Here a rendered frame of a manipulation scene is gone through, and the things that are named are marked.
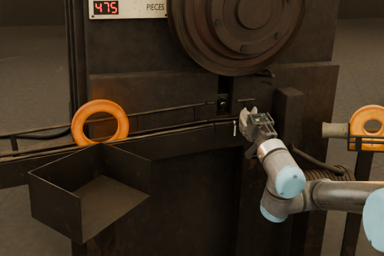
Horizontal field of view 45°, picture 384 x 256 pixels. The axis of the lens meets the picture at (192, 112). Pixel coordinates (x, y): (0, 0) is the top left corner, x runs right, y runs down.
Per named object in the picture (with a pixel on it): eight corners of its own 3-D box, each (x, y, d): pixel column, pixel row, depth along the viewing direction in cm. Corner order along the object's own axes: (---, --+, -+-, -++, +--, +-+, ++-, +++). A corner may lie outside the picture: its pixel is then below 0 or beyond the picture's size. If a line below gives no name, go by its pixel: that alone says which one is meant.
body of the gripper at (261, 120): (267, 110, 153) (283, 134, 144) (262, 131, 158) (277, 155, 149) (246, 112, 150) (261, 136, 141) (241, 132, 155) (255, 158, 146)
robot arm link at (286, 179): (275, 203, 135) (282, 179, 129) (258, 172, 144) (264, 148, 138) (303, 198, 138) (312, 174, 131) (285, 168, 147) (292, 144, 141)
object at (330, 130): (322, 134, 176) (322, 119, 174) (347, 135, 174) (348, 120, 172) (322, 140, 171) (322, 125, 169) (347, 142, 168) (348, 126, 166)
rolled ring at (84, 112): (136, 142, 157) (135, 138, 160) (119, 94, 150) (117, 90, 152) (84, 163, 154) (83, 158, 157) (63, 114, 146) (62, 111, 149)
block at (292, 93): (267, 144, 184) (273, 86, 176) (285, 142, 187) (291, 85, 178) (280, 156, 175) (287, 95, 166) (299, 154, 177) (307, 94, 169)
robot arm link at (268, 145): (284, 167, 146) (256, 170, 143) (278, 156, 150) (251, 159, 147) (292, 146, 141) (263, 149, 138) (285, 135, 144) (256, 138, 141)
